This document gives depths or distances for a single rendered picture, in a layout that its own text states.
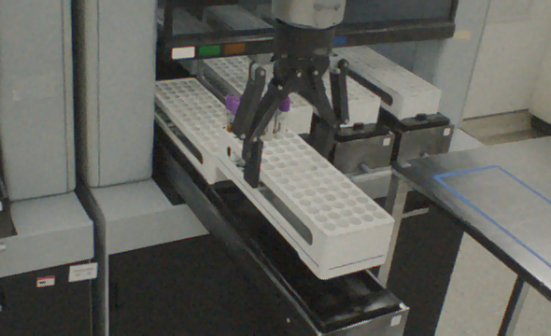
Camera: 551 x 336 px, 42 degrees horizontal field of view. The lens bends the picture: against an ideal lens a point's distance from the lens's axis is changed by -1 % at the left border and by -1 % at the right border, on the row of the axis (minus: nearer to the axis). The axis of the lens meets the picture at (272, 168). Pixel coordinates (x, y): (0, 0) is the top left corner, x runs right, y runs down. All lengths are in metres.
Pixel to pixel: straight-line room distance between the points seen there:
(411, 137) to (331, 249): 0.61
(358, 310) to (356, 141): 0.50
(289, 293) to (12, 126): 0.50
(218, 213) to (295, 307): 0.23
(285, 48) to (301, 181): 0.17
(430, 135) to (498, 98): 2.09
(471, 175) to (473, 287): 1.21
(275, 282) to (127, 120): 0.41
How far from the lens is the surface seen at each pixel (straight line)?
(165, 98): 1.29
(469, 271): 2.51
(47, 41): 1.11
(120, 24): 1.13
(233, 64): 1.45
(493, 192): 1.23
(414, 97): 1.43
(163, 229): 1.22
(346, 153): 1.33
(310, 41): 0.88
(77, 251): 1.19
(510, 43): 3.43
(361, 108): 1.36
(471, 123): 3.47
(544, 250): 1.11
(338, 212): 0.88
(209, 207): 1.08
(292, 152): 1.00
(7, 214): 1.12
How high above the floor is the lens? 1.38
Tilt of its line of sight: 29 degrees down
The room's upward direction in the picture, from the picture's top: 7 degrees clockwise
